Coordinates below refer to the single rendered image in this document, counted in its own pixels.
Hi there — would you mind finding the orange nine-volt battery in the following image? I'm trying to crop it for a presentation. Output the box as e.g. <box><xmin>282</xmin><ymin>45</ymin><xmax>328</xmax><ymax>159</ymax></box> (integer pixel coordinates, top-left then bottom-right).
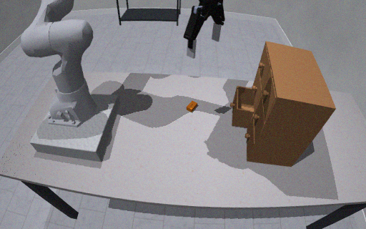
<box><xmin>187</xmin><ymin>101</ymin><xmax>197</xmax><ymax>112</ymax></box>

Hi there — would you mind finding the brown wooden chest of drawers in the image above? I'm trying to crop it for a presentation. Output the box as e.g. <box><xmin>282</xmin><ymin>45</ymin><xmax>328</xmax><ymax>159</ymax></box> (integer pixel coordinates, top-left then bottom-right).
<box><xmin>247</xmin><ymin>41</ymin><xmax>336</xmax><ymax>167</ymax></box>

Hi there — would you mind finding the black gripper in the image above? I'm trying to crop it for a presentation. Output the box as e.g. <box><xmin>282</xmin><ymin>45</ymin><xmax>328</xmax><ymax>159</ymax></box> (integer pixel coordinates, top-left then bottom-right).
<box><xmin>184</xmin><ymin>0</ymin><xmax>225</xmax><ymax>59</ymax></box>

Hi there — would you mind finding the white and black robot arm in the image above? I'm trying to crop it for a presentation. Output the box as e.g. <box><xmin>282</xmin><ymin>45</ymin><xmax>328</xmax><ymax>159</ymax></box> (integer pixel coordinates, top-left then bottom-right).
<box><xmin>21</xmin><ymin>0</ymin><xmax>97</xmax><ymax>127</ymax></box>

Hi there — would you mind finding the brown wooden drawer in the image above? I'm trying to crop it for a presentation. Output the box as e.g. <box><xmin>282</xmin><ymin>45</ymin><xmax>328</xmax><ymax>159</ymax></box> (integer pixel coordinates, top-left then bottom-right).
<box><xmin>252</xmin><ymin>70</ymin><xmax>262</xmax><ymax>109</ymax></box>
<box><xmin>262</xmin><ymin>70</ymin><xmax>276</xmax><ymax>121</ymax></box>
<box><xmin>253</xmin><ymin>95</ymin><xmax>264</xmax><ymax>142</ymax></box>
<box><xmin>230</xmin><ymin>86</ymin><xmax>254</xmax><ymax>128</ymax></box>
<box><xmin>245</xmin><ymin>115</ymin><xmax>255</xmax><ymax>158</ymax></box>
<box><xmin>259</xmin><ymin>47</ymin><xmax>270</xmax><ymax>88</ymax></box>

